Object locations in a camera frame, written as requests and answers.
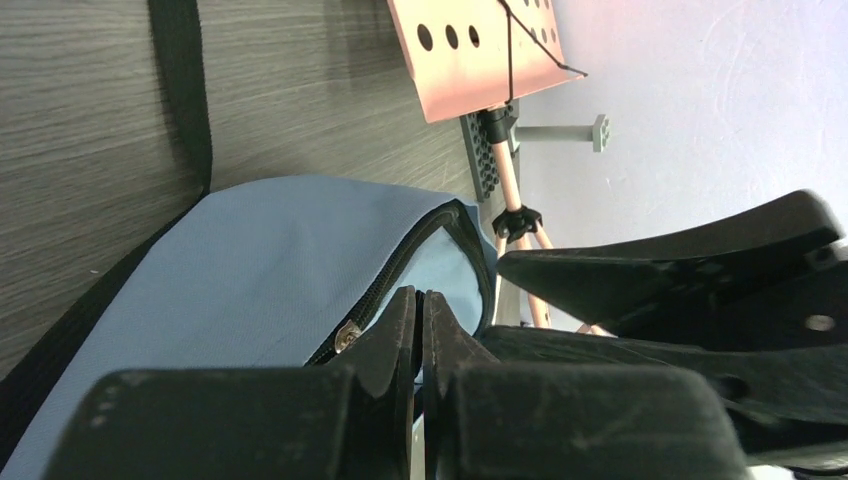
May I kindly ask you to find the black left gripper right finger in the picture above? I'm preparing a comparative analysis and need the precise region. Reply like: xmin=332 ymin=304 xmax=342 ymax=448
xmin=422 ymin=291 xmax=749 ymax=479

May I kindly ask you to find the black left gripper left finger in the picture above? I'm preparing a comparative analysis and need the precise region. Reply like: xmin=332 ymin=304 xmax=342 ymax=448
xmin=45 ymin=287 xmax=418 ymax=479

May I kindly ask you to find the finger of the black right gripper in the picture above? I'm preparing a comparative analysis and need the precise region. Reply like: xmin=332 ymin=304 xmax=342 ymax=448
xmin=479 ymin=326 xmax=847 ymax=458
xmin=497 ymin=190 xmax=847 ymax=352

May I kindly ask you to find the blue grey student backpack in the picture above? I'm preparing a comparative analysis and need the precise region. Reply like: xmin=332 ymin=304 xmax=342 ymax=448
xmin=1 ymin=1 xmax=496 ymax=479

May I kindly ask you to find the pink perforated music stand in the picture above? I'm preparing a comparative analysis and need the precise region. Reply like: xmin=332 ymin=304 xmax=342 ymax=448
xmin=386 ymin=0 xmax=614 ymax=339

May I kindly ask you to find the grey lego plate with post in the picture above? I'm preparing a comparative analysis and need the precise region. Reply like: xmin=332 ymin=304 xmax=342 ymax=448
xmin=459 ymin=106 xmax=611 ymax=203

